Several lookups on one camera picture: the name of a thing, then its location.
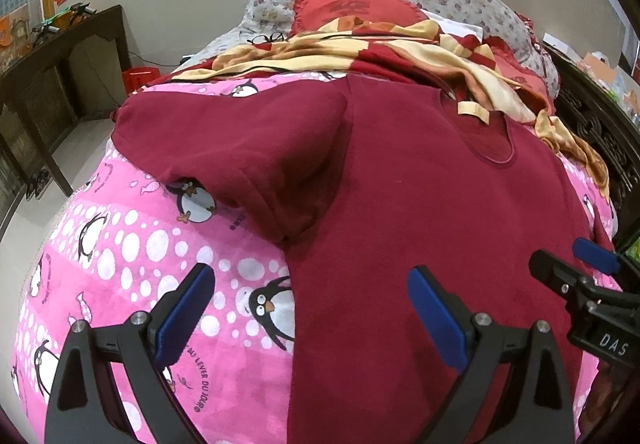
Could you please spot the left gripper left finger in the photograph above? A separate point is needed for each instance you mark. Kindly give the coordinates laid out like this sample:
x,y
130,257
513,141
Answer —
x,y
84,404

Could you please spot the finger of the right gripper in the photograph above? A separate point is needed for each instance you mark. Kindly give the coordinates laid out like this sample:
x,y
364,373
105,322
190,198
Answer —
x,y
601,259
560,277

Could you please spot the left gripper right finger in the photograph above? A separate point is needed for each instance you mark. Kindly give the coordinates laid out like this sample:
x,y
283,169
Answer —
x,y
534,404

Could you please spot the dark red sweater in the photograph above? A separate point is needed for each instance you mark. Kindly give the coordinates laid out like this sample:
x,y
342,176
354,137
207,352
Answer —
x,y
357,180

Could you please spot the dark carved wooden headboard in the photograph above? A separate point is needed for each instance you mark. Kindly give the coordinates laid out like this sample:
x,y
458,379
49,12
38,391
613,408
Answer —
x,y
585,108

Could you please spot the pink penguin quilt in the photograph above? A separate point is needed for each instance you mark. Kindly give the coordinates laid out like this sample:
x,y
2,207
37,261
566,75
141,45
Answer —
x,y
126,239

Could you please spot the red and cream blanket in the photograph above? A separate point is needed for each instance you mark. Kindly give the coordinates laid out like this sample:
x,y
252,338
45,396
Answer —
x,y
463,67

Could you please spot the dark wooden desk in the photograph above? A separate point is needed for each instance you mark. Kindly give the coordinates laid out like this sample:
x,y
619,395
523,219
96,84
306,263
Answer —
x,y
49,64

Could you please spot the red plastic basin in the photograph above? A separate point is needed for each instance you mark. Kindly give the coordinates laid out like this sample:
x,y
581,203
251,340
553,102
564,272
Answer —
x,y
139,76

